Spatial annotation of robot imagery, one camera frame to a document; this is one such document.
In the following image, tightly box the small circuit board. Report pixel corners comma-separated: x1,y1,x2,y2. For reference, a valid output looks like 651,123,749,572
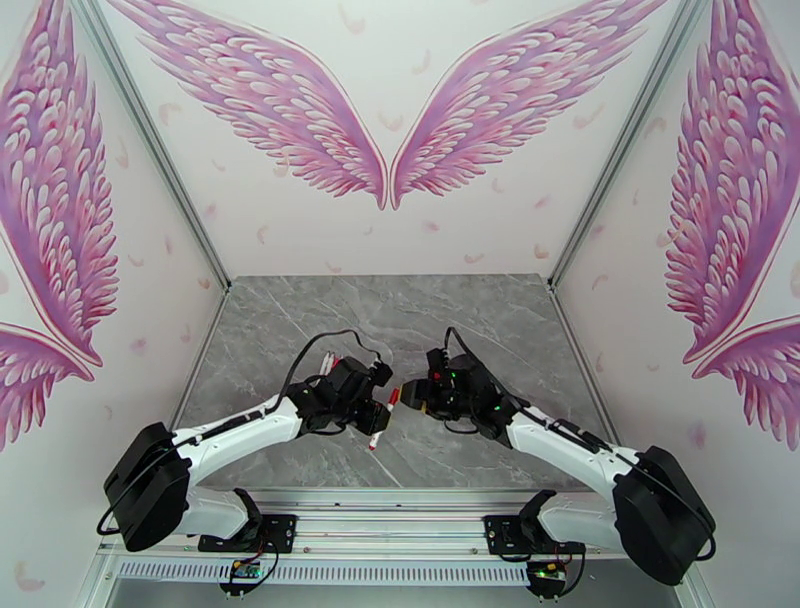
217,557,278,595
524,559,573,595

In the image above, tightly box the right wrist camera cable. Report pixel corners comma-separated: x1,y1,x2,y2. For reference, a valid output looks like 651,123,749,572
443,326,534,415

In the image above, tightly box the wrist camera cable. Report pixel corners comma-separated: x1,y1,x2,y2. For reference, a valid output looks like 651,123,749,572
443,326,534,415
282,329,384,401

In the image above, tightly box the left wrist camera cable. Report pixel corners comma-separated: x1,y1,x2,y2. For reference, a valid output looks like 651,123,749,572
282,329,384,401

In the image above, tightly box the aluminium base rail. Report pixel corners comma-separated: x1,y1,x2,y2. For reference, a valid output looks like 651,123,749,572
96,489,692,561

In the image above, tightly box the aluminium frame bar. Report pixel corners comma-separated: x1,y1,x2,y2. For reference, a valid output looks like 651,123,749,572
168,288,231,433
549,288,611,439

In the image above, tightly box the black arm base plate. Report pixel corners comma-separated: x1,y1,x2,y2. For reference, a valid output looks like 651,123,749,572
198,513,297,555
484,513,587,559

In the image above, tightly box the white perforated cable tray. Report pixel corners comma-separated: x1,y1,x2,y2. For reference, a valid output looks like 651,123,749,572
117,559,534,586

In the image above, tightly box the aluminium frame post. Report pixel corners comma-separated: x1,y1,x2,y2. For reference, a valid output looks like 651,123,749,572
67,0,233,294
546,0,721,295

